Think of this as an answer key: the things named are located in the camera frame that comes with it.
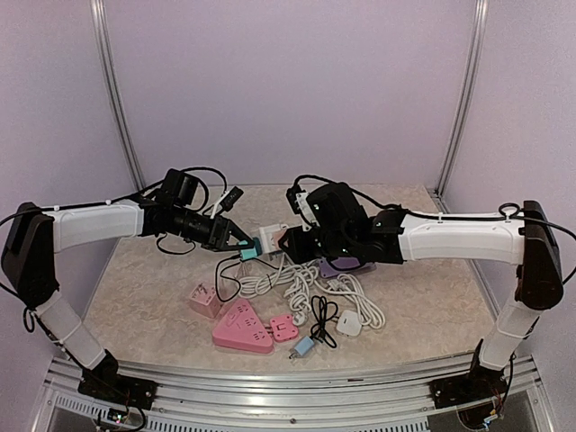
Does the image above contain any purple power strip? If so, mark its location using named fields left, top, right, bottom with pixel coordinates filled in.
left=319, top=257, right=376, bottom=279

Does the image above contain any pink square plug adapter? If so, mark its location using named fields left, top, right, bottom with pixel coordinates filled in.
left=269, top=314, right=299, bottom=343

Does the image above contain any black coiled cable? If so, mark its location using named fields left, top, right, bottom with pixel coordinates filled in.
left=213, top=254, right=253, bottom=302

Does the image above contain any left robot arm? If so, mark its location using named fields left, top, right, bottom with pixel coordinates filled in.
left=1, top=168, right=255, bottom=401

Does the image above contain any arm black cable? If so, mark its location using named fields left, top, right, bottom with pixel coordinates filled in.
left=292, top=174, right=576, bottom=406
left=0, top=166, right=229, bottom=334

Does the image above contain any short black usb cable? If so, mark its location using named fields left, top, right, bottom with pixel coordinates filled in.
left=309, top=294, right=339, bottom=350

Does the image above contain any pink cube socket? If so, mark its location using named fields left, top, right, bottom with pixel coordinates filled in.
left=187, top=283, right=223, bottom=319

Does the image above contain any aluminium frame post right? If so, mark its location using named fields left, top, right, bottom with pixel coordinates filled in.
left=434, top=0, right=489, bottom=201

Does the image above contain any white thick power cord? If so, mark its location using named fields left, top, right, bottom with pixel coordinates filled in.
left=236, top=258, right=387, bottom=329

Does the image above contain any light blue plug adapter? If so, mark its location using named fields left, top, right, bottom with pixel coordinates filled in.
left=289, top=336, right=318, bottom=360

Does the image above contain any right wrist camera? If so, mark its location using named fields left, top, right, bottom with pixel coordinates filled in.
left=286, top=185, right=320, bottom=231

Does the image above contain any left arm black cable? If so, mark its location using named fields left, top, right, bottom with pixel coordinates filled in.
left=0, top=166, right=229, bottom=334

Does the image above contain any pink triangular power strip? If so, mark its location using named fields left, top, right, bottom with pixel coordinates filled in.
left=211, top=298, right=274, bottom=355

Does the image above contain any white cube socket adapter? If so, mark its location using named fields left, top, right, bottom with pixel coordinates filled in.
left=251, top=223, right=289, bottom=257

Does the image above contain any white plug adapter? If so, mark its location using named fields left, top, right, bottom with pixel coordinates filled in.
left=336, top=310, right=362, bottom=338

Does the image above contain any teal plug adapter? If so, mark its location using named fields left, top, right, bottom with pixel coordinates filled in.
left=239, top=238, right=262, bottom=261

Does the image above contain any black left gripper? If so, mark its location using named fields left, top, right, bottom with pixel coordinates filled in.
left=172, top=205, right=256, bottom=252

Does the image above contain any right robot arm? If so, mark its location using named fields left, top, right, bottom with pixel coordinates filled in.
left=278, top=182, right=564, bottom=400

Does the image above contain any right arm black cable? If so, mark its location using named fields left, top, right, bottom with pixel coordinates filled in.
left=292, top=174, right=576, bottom=406

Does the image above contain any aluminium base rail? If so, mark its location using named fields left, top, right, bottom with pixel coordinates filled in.
left=29, top=355, right=560, bottom=431

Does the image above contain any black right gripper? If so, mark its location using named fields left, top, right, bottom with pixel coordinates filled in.
left=279, top=223, right=356, bottom=262

